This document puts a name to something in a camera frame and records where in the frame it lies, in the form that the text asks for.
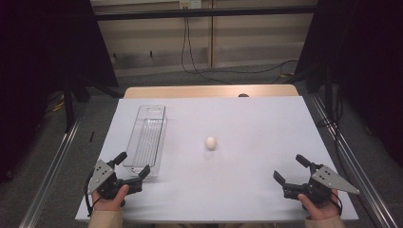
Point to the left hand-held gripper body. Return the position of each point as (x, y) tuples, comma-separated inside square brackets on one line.
[(109, 183)]

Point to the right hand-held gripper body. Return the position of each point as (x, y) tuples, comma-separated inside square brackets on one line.
[(318, 186)]

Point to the clear plastic container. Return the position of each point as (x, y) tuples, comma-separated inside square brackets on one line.
[(147, 139)]

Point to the white egg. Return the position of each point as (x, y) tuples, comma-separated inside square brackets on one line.
[(210, 142)]

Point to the person's left hand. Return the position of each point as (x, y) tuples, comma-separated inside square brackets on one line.
[(107, 204)]

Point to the person's right hand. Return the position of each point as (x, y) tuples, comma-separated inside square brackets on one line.
[(321, 210)]

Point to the small black floor object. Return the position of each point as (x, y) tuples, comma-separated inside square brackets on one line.
[(92, 136)]

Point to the white table cover board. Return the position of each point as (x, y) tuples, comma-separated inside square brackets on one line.
[(253, 126)]

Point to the black metal stand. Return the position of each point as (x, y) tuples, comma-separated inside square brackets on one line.
[(68, 107), (328, 95)]

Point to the wooden table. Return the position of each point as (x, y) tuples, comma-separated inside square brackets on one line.
[(190, 91)]

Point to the black curtain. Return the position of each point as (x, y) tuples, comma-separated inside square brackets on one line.
[(364, 63), (38, 63)]

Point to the black horizontal bar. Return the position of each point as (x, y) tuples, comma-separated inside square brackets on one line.
[(206, 12)]

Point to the metal floor rail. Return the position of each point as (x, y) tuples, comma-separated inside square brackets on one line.
[(355, 167), (52, 171)]

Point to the white wall outlet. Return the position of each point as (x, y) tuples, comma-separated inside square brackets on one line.
[(190, 3)]

